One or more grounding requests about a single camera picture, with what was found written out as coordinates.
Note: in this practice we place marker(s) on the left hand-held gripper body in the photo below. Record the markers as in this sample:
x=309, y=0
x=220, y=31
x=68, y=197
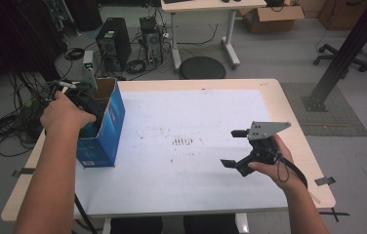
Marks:
x=90, y=79

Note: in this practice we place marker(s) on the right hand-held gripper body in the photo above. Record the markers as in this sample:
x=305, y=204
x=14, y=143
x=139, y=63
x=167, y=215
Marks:
x=264, y=151

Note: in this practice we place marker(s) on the blue cardboard box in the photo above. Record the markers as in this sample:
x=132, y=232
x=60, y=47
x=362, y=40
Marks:
x=106, y=143

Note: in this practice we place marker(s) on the person's right hand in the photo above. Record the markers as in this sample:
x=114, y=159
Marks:
x=282, y=174

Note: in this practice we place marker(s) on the person's left hand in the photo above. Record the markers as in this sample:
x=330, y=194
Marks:
x=62, y=115

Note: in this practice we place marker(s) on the grey device with green light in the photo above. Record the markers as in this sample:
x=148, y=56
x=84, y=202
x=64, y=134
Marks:
x=88, y=57

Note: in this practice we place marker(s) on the black computer tower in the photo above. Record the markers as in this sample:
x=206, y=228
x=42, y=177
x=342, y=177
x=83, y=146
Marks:
x=114, y=39

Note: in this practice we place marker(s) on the white paper mat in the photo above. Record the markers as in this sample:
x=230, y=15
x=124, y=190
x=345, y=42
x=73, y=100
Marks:
x=178, y=182

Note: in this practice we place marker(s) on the white table leg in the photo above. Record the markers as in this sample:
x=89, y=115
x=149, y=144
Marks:
x=241, y=224
x=105, y=226

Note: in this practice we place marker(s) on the black tape strip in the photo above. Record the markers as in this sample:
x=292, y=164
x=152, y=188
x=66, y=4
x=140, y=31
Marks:
x=324, y=181
x=23, y=171

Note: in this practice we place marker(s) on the open computer tower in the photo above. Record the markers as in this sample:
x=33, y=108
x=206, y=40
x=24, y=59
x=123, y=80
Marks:
x=152, y=42

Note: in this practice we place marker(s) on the black round stool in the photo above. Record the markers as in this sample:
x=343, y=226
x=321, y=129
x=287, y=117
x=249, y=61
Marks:
x=201, y=69

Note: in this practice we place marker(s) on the grey floor mat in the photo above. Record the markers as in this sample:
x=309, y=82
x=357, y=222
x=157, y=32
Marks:
x=344, y=123

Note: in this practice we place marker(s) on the dark curtain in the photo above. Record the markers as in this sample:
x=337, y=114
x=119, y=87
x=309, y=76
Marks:
x=15, y=32

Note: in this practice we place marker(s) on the black tape cross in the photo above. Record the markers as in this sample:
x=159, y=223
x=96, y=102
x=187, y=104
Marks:
x=334, y=214

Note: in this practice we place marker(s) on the open cardboard box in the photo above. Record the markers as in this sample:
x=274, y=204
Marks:
x=271, y=21

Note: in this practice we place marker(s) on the black office chair base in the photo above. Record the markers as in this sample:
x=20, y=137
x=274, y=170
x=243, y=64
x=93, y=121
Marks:
x=334, y=57

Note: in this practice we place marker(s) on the white desk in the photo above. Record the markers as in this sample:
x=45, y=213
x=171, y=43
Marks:
x=211, y=6

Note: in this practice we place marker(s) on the closed cardboard box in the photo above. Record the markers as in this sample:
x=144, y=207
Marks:
x=341, y=16

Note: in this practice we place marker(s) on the black aluminium post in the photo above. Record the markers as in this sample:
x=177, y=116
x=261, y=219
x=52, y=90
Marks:
x=350, y=42

